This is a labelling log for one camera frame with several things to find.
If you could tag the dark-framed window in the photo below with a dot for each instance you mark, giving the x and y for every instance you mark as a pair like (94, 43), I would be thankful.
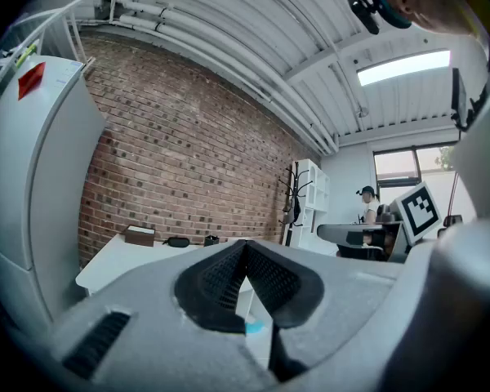
(396, 166)

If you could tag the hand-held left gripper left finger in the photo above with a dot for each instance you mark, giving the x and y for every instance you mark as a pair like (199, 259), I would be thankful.
(155, 341)

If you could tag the teal headband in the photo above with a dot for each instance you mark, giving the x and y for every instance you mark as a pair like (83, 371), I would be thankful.
(386, 10)

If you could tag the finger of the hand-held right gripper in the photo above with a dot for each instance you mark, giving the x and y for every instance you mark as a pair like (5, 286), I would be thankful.
(363, 252)
(330, 231)

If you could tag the ceiling light panel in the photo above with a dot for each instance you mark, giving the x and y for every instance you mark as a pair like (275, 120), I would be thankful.
(404, 68)

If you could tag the black coat rack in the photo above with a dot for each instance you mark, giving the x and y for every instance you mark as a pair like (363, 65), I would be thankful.
(292, 178)

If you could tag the black head-worn camera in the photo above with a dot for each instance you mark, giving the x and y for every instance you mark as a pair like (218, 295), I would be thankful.
(365, 12)

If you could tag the light grey tall refrigerator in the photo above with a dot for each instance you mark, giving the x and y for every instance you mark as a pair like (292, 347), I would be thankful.
(32, 178)

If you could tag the black glasses case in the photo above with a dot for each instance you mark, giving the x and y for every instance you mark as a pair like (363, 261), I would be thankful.
(176, 241)

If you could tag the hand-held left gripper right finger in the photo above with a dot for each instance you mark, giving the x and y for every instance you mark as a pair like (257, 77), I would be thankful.
(343, 300)

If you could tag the white shelf unit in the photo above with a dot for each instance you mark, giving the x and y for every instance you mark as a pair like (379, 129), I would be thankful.
(316, 202)

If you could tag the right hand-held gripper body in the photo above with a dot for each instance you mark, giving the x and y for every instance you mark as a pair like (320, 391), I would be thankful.
(418, 212)

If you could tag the white ceiling pipe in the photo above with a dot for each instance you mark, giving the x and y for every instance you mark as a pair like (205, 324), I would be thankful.
(196, 26)
(188, 39)

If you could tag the dark bag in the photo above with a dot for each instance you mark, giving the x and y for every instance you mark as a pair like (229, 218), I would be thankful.
(297, 211)

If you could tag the black cube pen holder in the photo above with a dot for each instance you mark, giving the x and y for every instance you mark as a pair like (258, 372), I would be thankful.
(211, 240)

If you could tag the brown box with white inside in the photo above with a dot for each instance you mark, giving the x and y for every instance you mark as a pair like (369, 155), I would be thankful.
(139, 237)

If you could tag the white metal rack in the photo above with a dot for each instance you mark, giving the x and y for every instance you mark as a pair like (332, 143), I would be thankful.
(45, 23)

